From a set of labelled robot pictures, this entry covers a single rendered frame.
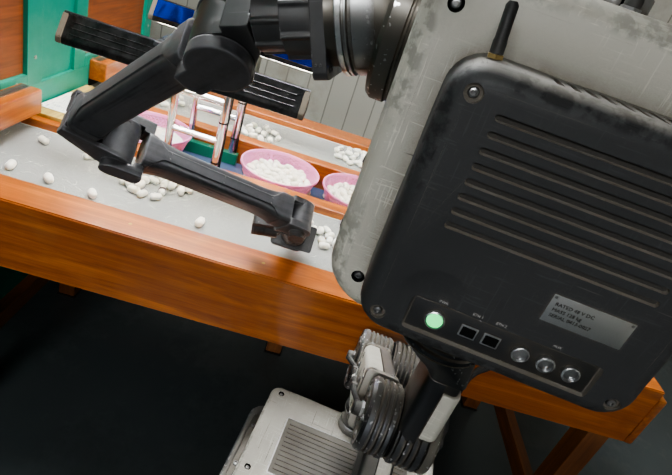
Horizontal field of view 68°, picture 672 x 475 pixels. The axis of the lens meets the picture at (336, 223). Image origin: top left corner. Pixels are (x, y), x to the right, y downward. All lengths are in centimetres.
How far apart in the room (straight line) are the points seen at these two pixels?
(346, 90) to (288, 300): 209
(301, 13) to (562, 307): 36
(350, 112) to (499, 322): 274
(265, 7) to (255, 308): 79
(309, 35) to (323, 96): 260
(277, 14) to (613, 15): 30
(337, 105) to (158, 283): 212
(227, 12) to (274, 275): 70
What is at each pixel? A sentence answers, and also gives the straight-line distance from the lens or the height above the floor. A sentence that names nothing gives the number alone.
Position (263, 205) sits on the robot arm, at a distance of 100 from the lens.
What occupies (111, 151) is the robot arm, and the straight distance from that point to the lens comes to 90.
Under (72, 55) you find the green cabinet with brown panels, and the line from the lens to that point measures 191.
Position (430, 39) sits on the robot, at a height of 139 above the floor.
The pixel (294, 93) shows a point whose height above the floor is 110.
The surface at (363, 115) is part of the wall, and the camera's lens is 311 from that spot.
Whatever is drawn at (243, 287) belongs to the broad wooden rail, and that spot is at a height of 72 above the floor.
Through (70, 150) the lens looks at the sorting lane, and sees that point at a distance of 158.
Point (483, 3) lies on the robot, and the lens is 43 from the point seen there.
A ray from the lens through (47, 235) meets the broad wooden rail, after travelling 128.
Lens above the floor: 143
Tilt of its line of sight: 27 degrees down
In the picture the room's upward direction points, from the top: 19 degrees clockwise
